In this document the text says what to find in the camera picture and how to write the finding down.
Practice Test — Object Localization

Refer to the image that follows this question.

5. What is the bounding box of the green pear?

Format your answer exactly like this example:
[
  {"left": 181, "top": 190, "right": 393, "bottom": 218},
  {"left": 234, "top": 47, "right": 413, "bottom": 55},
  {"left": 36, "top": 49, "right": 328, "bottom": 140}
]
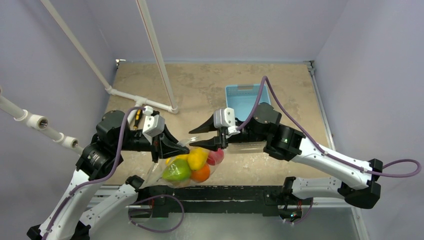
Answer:
[{"left": 161, "top": 160, "right": 192, "bottom": 182}]

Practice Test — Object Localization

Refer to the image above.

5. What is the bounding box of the white pvc pipe frame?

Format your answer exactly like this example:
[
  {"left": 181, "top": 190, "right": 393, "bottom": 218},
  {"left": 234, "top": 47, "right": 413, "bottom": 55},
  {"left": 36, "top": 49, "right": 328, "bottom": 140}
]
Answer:
[{"left": 0, "top": 86, "right": 179, "bottom": 156}]

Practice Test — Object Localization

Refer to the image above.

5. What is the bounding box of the wrist white camera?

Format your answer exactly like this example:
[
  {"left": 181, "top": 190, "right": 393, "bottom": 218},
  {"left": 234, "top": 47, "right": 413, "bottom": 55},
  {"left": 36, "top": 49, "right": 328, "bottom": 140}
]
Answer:
[
  {"left": 213, "top": 107, "right": 240, "bottom": 136},
  {"left": 142, "top": 106, "right": 165, "bottom": 138}
]

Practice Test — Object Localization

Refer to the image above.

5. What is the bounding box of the white vertical pole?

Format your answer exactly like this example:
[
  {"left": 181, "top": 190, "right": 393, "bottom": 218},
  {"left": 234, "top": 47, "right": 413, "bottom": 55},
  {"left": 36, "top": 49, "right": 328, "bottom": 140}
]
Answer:
[{"left": 136, "top": 0, "right": 179, "bottom": 114}]

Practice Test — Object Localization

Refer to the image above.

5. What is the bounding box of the smooth red apple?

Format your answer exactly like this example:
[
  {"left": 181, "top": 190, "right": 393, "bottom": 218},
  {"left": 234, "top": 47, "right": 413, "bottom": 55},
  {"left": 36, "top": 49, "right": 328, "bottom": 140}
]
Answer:
[{"left": 206, "top": 148, "right": 225, "bottom": 166}]

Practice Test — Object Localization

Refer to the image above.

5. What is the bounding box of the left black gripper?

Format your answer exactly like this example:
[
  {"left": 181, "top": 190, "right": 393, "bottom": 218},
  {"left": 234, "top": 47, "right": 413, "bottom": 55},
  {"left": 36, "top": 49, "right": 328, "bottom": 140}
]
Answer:
[{"left": 115, "top": 122, "right": 190, "bottom": 162}]

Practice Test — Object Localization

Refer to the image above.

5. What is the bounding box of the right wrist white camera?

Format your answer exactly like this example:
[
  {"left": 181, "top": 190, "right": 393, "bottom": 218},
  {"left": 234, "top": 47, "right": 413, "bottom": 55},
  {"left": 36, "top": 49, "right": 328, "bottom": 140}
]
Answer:
[{"left": 213, "top": 107, "right": 240, "bottom": 136}]

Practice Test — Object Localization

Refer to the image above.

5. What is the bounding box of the aluminium frame rail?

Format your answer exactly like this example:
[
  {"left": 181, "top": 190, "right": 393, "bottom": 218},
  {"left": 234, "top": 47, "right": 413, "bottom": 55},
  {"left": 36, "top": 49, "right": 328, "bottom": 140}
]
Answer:
[{"left": 304, "top": 60, "right": 370, "bottom": 240}]

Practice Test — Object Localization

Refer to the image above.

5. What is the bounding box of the yellow mango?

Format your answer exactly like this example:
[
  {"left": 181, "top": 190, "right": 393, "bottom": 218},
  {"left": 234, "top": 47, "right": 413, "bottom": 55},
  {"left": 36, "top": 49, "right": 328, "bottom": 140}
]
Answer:
[{"left": 187, "top": 147, "right": 210, "bottom": 171}]

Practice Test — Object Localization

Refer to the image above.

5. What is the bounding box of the yellow black screwdriver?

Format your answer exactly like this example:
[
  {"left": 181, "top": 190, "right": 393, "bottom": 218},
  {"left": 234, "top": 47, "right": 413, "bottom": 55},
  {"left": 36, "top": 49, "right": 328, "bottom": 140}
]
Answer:
[{"left": 133, "top": 109, "right": 143, "bottom": 130}]

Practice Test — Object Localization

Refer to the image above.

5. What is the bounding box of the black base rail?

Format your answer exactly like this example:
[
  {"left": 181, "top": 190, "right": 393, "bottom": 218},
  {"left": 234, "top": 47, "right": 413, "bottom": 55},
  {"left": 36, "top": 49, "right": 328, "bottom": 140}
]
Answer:
[{"left": 125, "top": 175, "right": 313, "bottom": 221}]

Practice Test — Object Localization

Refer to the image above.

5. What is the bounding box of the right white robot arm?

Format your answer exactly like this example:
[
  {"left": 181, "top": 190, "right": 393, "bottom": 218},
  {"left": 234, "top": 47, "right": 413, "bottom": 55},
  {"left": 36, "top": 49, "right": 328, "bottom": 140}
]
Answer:
[{"left": 189, "top": 102, "right": 383, "bottom": 209}]

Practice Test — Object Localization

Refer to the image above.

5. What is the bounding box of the yellow lemon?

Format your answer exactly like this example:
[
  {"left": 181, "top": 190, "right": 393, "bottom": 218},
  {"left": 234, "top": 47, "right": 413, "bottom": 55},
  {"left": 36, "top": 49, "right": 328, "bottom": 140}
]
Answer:
[{"left": 165, "top": 154, "right": 189, "bottom": 166}]

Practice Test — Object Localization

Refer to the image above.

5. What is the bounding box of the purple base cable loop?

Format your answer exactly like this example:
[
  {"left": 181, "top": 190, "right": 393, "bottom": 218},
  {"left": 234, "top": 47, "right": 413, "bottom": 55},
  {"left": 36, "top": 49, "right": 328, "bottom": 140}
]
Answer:
[{"left": 127, "top": 194, "right": 185, "bottom": 234}]

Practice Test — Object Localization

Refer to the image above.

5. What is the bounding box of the light blue plastic basket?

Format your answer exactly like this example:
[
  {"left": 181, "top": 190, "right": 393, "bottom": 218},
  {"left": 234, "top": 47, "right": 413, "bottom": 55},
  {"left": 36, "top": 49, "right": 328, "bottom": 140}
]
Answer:
[{"left": 225, "top": 84, "right": 260, "bottom": 121}]

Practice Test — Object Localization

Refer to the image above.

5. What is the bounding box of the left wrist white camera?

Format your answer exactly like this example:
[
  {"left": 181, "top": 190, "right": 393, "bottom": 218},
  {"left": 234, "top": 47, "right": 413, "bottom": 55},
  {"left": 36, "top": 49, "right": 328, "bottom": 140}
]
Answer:
[{"left": 142, "top": 106, "right": 165, "bottom": 138}]

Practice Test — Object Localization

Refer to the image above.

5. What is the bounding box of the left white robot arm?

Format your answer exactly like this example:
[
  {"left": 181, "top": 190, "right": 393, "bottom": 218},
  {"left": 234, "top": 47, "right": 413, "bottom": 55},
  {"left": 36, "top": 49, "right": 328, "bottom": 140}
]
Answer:
[{"left": 27, "top": 110, "right": 189, "bottom": 240}]

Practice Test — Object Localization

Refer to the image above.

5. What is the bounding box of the clear dotted zip bag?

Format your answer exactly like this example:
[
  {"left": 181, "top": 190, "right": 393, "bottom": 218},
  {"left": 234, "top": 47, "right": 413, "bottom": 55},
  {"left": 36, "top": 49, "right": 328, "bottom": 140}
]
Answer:
[{"left": 140, "top": 137, "right": 225, "bottom": 189}]

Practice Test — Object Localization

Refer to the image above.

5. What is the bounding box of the orange fruit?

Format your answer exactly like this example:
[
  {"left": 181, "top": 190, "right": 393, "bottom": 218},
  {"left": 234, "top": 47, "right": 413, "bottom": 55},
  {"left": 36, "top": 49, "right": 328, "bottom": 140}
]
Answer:
[{"left": 190, "top": 163, "right": 211, "bottom": 183}]

